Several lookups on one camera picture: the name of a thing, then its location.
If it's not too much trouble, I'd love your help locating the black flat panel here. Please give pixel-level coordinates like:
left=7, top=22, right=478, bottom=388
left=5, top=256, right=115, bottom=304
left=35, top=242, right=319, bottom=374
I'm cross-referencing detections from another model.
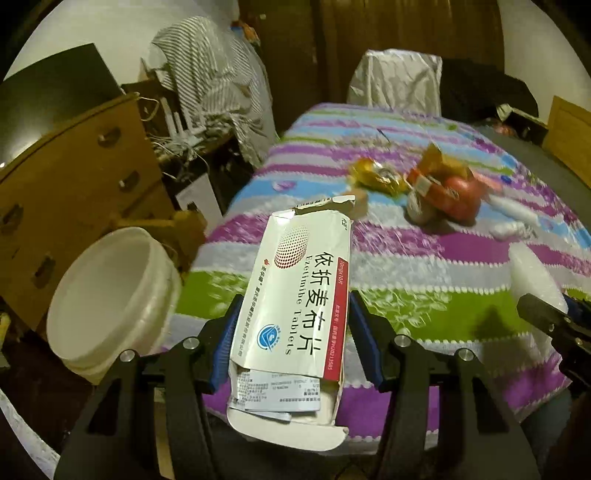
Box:
left=0, top=44, right=126, bottom=172

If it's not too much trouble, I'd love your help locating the white router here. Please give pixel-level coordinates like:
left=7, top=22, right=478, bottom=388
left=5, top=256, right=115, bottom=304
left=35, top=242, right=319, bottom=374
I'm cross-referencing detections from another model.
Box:
left=159, top=99, right=186, bottom=140

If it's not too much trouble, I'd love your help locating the wooden board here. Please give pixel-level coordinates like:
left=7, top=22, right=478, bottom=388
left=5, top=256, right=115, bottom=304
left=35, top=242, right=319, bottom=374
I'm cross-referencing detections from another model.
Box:
left=542, top=95, right=591, bottom=172

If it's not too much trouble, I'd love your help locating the white flat box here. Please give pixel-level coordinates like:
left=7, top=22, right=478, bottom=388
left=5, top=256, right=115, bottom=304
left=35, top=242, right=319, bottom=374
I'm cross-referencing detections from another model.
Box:
left=175, top=172, right=223, bottom=223

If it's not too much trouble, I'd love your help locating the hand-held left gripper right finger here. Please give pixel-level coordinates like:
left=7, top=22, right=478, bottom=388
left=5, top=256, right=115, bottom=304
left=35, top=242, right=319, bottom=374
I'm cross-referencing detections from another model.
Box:
left=348, top=290, right=542, bottom=480

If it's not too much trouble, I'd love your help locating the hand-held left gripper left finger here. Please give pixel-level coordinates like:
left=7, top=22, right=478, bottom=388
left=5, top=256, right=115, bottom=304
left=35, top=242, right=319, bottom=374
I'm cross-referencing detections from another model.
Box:
left=54, top=293, right=243, bottom=480

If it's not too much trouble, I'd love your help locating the yellow snack wrapper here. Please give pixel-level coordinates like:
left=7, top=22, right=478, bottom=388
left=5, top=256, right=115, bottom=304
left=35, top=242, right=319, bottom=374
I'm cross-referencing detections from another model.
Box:
left=348, top=157, right=410, bottom=197

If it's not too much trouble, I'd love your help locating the silver plastic bag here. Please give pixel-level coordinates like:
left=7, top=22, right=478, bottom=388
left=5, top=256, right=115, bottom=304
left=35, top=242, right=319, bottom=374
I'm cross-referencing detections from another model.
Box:
left=347, top=48, right=444, bottom=117

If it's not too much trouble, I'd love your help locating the grey striped cloth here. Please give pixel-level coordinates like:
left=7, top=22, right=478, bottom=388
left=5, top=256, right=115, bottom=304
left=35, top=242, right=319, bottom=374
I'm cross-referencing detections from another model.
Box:
left=150, top=16, right=279, bottom=169

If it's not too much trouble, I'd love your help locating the striped floral blanket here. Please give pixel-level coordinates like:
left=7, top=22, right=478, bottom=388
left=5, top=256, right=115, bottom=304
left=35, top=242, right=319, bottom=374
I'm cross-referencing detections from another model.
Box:
left=173, top=102, right=591, bottom=445

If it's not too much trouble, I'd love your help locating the white plastic bucket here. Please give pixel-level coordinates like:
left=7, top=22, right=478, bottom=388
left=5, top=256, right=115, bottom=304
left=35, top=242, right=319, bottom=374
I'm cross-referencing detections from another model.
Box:
left=45, top=226, right=184, bottom=385

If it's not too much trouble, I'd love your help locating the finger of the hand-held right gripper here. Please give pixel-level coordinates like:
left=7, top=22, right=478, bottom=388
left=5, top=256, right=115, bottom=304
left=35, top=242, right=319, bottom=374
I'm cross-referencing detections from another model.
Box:
left=516, top=294, right=591, bottom=346

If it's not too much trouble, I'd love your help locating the crumpled grey paper ball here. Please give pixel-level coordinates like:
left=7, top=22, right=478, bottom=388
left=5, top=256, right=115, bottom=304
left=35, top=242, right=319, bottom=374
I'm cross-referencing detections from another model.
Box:
left=406, top=188, right=442, bottom=225

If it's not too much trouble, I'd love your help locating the wooden dresser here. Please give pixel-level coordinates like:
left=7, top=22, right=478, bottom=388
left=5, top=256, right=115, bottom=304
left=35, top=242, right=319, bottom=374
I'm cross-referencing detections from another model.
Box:
left=0, top=92, right=177, bottom=331

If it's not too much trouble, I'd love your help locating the red snack packet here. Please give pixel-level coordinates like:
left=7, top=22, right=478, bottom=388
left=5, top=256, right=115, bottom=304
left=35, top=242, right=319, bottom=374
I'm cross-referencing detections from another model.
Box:
left=407, top=166, right=486, bottom=223

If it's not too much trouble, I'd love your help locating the white medicine box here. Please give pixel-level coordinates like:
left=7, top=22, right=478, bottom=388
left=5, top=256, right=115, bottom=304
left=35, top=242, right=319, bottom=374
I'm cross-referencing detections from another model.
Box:
left=225, top=196, right=357, bottom=451

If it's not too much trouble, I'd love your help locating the small brown box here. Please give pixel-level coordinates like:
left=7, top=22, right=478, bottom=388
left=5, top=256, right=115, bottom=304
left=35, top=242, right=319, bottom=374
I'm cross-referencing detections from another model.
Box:
left=342, top=188, right=370, bottom=216

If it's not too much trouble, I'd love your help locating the black cloth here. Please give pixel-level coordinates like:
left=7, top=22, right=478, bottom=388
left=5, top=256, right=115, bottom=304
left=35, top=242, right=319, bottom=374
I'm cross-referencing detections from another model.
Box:
left=438, top=58, right=542, bottom=129

